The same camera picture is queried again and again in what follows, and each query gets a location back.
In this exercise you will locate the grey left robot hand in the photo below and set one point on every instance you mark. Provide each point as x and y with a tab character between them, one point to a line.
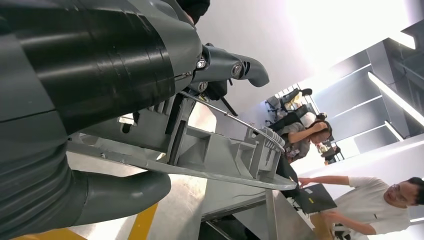
82	59

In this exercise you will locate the metal workbench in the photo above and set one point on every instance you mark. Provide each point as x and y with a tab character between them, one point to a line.
232	195

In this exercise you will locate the black office chair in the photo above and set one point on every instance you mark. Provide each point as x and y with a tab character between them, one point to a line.
291	96

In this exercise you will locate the person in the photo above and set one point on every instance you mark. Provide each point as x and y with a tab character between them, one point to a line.
298	139
364	205

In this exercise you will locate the black laptop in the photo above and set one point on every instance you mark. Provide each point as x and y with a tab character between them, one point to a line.
314	198

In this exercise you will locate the ceiling light strip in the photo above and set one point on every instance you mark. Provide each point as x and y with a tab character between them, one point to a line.
397	99

